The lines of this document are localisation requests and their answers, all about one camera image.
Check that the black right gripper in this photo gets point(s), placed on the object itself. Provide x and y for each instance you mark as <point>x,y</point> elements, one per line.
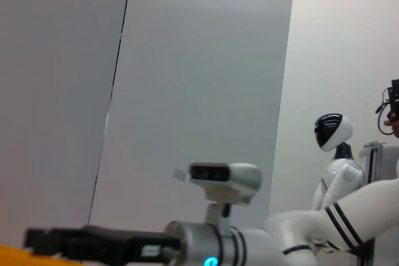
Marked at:
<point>124,244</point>

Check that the bystander hand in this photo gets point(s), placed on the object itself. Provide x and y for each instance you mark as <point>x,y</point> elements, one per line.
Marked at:
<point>395,127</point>

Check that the yellow plastic bin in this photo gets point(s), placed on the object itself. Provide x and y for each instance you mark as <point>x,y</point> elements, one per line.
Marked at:
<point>28,258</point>

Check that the white humanoid robot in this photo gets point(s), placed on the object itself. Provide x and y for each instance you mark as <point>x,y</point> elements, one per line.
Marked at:
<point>338,166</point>

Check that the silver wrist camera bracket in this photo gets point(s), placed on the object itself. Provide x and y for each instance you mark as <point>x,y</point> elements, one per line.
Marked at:
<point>216,214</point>

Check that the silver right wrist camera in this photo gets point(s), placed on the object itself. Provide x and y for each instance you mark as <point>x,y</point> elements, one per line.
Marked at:
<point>227,182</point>

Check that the grey metal frame stand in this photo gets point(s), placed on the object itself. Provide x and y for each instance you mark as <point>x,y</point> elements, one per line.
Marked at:
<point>378,160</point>

